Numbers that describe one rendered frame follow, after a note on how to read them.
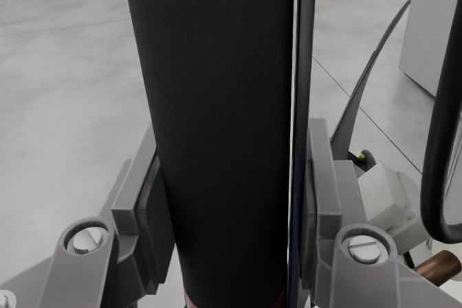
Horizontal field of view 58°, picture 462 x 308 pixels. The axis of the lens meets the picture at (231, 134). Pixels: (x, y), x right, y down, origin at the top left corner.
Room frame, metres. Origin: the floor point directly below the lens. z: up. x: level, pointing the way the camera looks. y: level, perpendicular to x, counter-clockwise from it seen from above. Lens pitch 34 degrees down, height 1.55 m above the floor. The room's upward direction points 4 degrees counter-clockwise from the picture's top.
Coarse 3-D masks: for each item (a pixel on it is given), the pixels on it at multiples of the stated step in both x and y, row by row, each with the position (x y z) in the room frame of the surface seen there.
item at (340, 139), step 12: (408, 0) 0.37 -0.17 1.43; (396, 24) 0.35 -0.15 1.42; (384, 36) 0.35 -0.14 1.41; (372, 60) 0.33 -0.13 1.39; (360, 84) 0.32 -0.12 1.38; (360, 96) 0.39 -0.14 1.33; (348, 108) 0.31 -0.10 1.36; (348, 120) 0.34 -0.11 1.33; (336, 132) 0.30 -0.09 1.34; (348, 132) 0.37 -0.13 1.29; (336, 144) 0.31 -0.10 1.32; (348, 144) 0.39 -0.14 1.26; (336, 156) 0.33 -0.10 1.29
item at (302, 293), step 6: (300, 264) 0.24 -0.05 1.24; (300, 270) 0.24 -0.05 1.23; (300, 276) 0.24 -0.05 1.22; (300, 282) 0.24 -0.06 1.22; (300, 288) 0.24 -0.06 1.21; (300, 294) 0.24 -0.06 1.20; (306, 294) 0.25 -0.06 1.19; (300, 300) 0.24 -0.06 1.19; (306, 300) 0.25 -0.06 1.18; (300, 306) 0.24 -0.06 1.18
